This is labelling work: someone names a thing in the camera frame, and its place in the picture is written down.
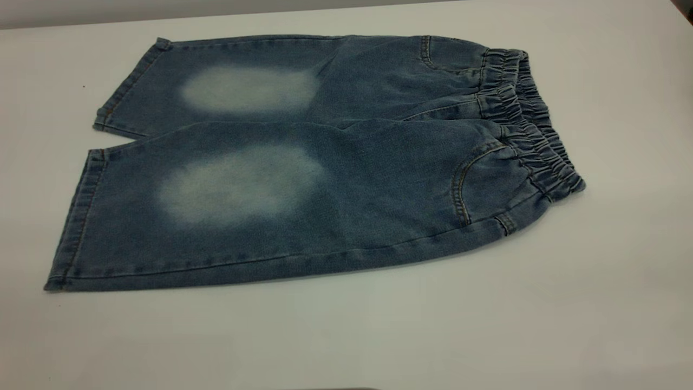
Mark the blue denim pants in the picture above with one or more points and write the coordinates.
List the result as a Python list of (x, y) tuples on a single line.
[(379, 179)]

